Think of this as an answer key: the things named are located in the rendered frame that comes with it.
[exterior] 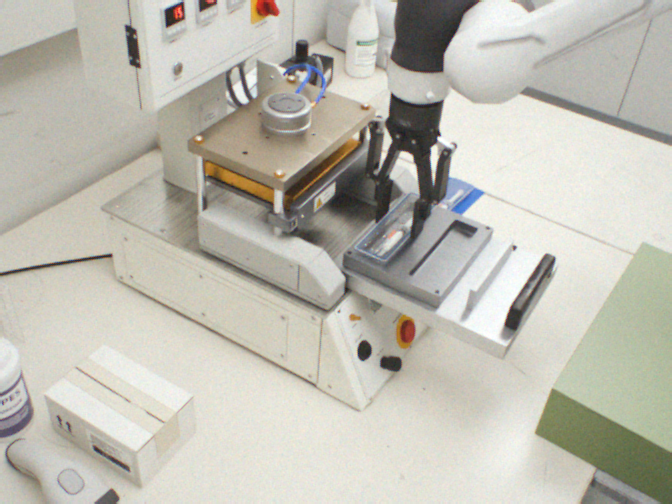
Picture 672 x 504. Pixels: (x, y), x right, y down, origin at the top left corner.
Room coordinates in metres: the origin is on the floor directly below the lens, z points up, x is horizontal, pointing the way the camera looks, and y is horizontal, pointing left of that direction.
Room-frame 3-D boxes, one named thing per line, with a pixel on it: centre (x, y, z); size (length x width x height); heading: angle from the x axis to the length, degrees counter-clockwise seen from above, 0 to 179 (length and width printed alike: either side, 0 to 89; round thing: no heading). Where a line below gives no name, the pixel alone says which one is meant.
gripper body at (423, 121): (0.94, -0.09, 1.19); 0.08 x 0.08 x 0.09
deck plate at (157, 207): (1.06, 0.13, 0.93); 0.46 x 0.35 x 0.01; 61
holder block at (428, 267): (0.92, -0.13, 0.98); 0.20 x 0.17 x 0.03; 151
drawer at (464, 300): (0.90, -0.17, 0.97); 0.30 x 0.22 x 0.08; 61
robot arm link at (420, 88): (0.97, -0.08, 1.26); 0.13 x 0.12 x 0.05; 151
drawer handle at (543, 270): (0.83, -0.29, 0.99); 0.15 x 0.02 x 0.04; 151
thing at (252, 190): (1.05, 0.09, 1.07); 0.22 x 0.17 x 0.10; 151
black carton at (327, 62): (1.78, 0.09, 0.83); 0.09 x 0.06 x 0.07; 162
